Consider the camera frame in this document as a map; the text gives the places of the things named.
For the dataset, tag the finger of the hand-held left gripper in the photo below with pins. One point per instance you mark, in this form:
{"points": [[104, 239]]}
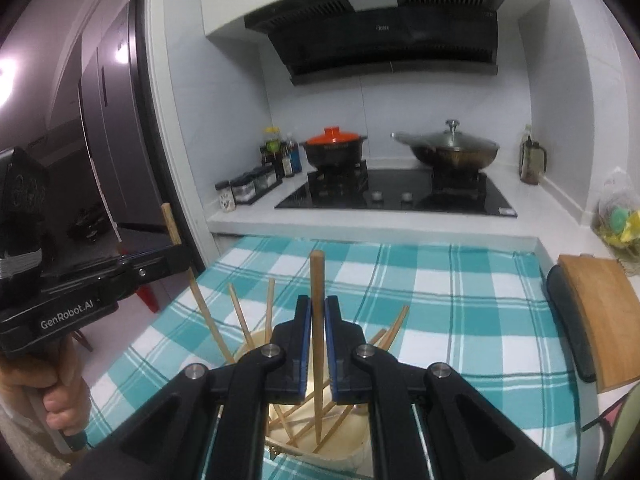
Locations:
{"points": [[160, 272], [150, 252]]}

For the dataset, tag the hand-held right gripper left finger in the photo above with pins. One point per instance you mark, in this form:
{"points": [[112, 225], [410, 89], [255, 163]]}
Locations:
{"points": [[300, 355]]}

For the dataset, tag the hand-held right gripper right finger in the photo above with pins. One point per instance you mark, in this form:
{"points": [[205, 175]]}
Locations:
{"points": [[334, 355]]}

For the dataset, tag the pale wooden utensil holder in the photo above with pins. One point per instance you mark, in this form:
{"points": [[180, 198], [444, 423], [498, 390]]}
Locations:
{"points": [[345, 447]]}

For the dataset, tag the person's left hand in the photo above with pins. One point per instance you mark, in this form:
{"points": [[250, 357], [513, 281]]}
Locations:
{"points": [[65, 400]]}

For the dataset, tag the white jar black lid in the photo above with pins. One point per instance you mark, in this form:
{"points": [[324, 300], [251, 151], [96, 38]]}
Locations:
{"points": [[226, 200]]}

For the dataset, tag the white kitchen counter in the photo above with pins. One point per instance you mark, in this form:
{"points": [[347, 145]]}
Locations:
{"points": [[250, 221]]}

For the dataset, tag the group of condiment bottles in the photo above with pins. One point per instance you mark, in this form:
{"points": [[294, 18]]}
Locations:
{"points": [[250, 187]]}

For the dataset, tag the teal checked tablecloth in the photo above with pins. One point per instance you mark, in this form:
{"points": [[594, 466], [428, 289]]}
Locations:
{"points": [[450, 310]]}

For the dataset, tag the yellow cap sauce bottle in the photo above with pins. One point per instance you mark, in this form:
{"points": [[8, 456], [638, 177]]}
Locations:
{"points": [[272, 147]]}

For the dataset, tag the black gas hob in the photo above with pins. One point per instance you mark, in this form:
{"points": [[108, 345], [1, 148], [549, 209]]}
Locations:
{"points": [[390, 182]]}

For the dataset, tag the black clay pot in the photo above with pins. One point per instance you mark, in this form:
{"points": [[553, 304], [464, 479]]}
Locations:
{"points": [[332, 156]]}

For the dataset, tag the grey refrigerator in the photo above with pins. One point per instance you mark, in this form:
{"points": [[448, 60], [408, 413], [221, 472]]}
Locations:
{"points": [[60, 60]]}

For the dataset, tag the orange pot lid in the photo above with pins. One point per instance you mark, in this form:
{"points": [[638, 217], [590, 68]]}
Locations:
{"points": [[332, 136]]}

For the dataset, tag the dark metal wok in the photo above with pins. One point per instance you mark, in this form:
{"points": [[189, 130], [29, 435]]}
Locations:
{"points": [[450, 160]]}

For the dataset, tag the black tray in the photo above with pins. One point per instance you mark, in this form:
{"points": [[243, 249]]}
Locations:
{"points": [[570, 325]]}

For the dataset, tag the glass wok lid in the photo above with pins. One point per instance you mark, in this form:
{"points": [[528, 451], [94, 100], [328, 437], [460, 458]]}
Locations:
{"points": [[452, 140]]}

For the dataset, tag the wooden cutting board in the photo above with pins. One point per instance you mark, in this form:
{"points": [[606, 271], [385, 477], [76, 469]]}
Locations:
{"points": [[605, 320]]}

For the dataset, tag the glass jug black lid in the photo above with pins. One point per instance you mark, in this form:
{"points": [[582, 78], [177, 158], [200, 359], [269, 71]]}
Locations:
{"points": [[531, 165]]}

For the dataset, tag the green chair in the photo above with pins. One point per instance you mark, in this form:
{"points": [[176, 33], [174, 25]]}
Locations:
{"points": [[627, 435]]}

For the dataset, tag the clear plastic bag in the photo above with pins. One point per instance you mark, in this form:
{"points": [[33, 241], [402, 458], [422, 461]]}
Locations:
{"points": [[617, 220]]}

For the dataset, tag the black range hood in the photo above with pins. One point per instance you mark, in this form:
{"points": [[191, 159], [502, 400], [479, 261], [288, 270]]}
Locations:
{"points": [[380, 35]]}

